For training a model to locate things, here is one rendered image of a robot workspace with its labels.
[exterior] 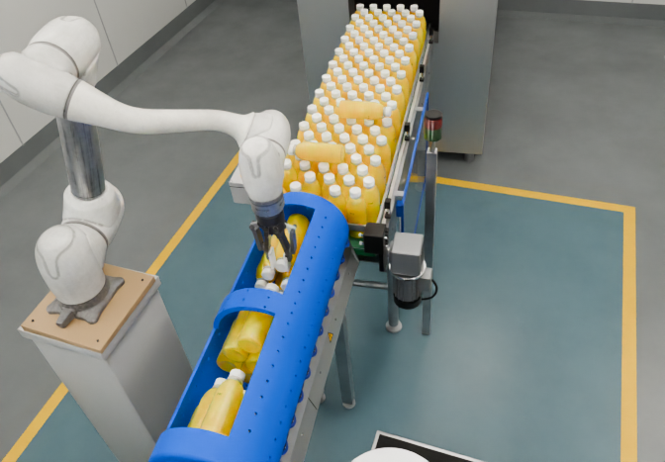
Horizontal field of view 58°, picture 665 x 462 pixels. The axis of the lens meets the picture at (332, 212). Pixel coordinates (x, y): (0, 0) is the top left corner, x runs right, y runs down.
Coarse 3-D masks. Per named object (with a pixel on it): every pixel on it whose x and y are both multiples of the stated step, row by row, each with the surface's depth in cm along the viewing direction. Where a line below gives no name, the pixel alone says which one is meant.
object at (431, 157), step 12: (432, 156) 218; (432, 168) 222; (432, 180) 226; (432, 192) 230; (432, 204) 234; (432, 216) 238; (432, 228) 242; (432, 240) 247; (432, 252) 252; (432, 264) 261
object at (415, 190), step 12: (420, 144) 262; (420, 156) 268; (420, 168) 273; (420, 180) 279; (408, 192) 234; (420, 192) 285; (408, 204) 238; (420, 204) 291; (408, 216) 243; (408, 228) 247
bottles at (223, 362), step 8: (256, 272) 186; (280, 272) 190; (288, 272) 181; (256, 280) 185; (264, 280) 184; (272, 280) 186; (280, 280) 187; (264, 288) 183; (280, 288) 186; (224, 344) 166; (224, 360) 162; (248, 360) 159; (256, 360) 158; (224, 368) 165; (232, 368) 165; (240, 368) 165; (248, 368) 162; (248, 376) 165; (192, 416) 150
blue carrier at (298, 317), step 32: (320, 224) 179; (256, 256) 191; (320, 256) 172; (256, 288) 159; (288, 288) 160; (320, 288) 168; (224, 320) 170; (288, 320) 154; (320, 320) 166; (288, 352) 149; (192, 384) 154; (256, 384) 139; (288, 384) 146; (256, 416) 135; (288, 416) 144; (160, 448) 130; (192, 448) 127; (224, 448) 127; (256, 448) 131
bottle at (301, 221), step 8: (296, 216) 185; (304, 216) 186; (288, 224) 183; (296, 224) 182; (304, 224) 184; (296, 232) 180; (304, 232) 183; (288, 240) 177; (280, 248) 176; (280, 256) 175; (296, 256) 177
